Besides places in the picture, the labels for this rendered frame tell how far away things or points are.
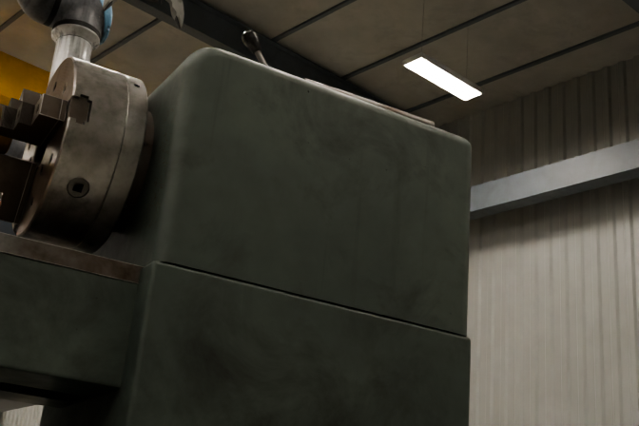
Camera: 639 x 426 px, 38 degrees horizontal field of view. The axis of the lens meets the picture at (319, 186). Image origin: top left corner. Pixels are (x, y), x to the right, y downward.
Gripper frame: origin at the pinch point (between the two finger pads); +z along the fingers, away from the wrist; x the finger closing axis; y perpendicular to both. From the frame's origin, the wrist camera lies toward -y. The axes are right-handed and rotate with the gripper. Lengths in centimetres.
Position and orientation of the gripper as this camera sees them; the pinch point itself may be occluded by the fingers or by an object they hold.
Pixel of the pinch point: (143, 18)
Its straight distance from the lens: 186.9
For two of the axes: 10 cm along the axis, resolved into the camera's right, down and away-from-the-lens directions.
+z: -0.8, 9.2, -3.9
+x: -9.5, -1.9, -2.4
